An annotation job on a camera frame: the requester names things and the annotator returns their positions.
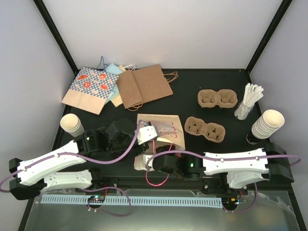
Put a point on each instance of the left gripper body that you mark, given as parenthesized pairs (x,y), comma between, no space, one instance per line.
(137,152)

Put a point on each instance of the pink cakes paper bag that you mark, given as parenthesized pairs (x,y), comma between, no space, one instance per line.
(171,135)

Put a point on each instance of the pulp cup carrier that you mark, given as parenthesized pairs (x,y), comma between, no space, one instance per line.
(225,98)
(211,131)

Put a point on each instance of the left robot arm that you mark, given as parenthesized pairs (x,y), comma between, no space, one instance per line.
(104,146)

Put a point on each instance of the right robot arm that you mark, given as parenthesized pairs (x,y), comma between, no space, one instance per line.
(267,163)

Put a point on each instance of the brown kraft paper bag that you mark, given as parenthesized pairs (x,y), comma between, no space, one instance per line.
(144,85)

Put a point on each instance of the left paper cup stack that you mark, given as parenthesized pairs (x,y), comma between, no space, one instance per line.
(71,124)

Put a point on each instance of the paper cup stack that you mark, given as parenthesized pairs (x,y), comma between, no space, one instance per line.
(265,126)
(71,124)

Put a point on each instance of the blue checkered paper bag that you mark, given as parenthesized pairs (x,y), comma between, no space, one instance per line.
(90,90)

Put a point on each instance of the cream paper bag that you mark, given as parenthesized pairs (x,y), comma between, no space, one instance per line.
(127,67)

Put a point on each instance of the light blue paper bag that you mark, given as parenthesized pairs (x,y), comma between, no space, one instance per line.
(114,95)

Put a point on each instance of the right paper cup stack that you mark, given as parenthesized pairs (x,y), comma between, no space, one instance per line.
(265,126)

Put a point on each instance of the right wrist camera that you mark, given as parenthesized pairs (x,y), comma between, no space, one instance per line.
(146,158)

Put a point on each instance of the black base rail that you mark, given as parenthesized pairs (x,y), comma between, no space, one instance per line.
(211,185)

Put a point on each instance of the light blue cable duct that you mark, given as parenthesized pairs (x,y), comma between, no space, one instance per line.
(132,200)

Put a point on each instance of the left black frame post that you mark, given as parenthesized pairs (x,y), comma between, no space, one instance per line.
(40,5)

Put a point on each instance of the black frame post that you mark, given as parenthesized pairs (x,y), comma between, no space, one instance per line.
(282,9)
(40,5)

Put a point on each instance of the right black frame post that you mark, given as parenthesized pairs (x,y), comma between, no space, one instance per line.
(282,9)

